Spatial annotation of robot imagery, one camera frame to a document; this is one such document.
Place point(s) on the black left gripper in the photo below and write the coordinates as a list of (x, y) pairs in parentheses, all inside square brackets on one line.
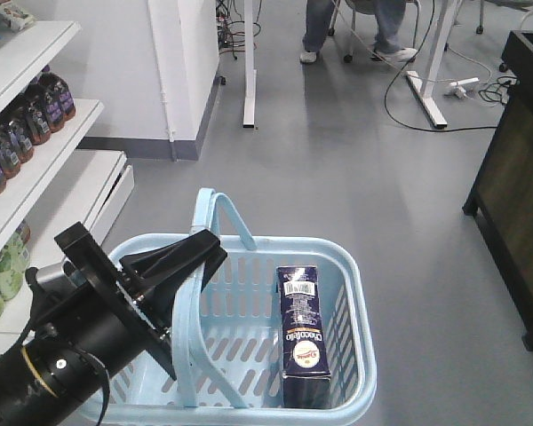
[(121, 311)]

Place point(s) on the light blue shopping basket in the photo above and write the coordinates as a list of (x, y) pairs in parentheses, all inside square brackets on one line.
[(227, 345)]

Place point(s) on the dark blue cookie box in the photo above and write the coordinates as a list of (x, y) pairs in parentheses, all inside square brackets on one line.
[(306, 375)]

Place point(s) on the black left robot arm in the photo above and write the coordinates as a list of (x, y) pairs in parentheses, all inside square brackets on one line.
[(43, 376)]

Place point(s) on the white supermarket shelf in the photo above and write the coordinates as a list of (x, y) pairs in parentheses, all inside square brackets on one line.
[(61, 184)]

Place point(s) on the white desk leg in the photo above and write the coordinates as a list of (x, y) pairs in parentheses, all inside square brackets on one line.
[(423, 86), (249, 104)]

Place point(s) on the white power strip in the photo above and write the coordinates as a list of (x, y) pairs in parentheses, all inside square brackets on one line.
[(460, 88)]

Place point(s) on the wooden black-framed display stand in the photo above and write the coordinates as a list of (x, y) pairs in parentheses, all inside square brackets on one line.
[(501, 197)]

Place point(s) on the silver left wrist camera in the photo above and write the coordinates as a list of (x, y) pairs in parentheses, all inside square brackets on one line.
[(54, 278)]

